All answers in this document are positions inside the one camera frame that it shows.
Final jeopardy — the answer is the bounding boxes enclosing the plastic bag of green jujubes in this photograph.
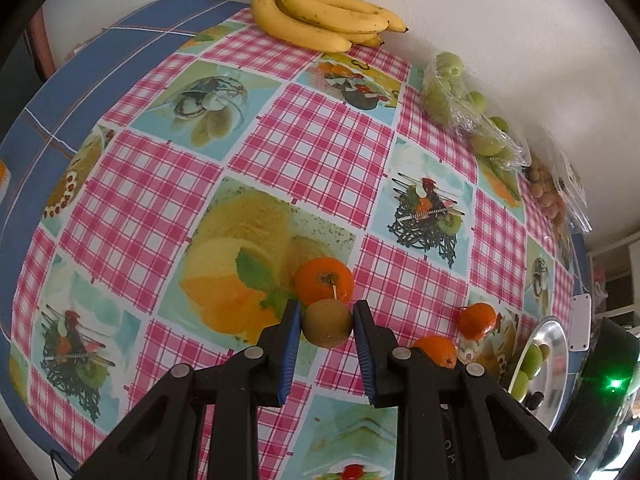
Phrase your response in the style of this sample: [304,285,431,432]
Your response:
[420,51,531,171]

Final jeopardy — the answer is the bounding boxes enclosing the white shelf unit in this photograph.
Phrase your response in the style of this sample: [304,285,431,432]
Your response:
[585,230,640,326]

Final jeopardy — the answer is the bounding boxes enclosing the green jujube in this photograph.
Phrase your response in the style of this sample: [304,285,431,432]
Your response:
[507,371,531,403]
[520,342,544,378]

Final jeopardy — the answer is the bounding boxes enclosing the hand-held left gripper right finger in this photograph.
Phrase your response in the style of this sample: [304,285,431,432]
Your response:
[352,300,576,480]

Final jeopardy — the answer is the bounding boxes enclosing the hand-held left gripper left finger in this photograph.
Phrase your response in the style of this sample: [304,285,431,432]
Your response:
[75,299,303,480]

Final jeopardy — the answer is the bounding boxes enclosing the silver metal bowl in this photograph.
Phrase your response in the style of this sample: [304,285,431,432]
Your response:
[502,315,571,433]

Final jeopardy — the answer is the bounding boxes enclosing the orange mandarin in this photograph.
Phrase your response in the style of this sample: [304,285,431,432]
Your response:
[412,335,458,368]
[457,302,498,340]
[293,257,354,307]

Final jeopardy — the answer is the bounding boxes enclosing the blue tablecloth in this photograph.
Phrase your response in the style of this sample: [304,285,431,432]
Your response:
[0,0,593,480]

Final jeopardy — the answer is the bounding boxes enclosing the pink chair back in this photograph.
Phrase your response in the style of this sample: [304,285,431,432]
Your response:
[25,0,58,81]

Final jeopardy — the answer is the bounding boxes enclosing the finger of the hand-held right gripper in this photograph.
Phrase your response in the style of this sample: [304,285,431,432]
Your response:
[440,402,468,480]

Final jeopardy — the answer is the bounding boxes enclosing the yellow banana bunch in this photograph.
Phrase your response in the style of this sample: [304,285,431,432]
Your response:
[250,0,410,53]

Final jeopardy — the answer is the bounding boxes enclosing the white flat device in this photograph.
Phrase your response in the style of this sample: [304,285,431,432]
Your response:
[570,294,593,353]

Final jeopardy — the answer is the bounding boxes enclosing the pink checkered printed tablecloth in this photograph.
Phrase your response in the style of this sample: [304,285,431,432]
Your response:
[10,7,576,480]

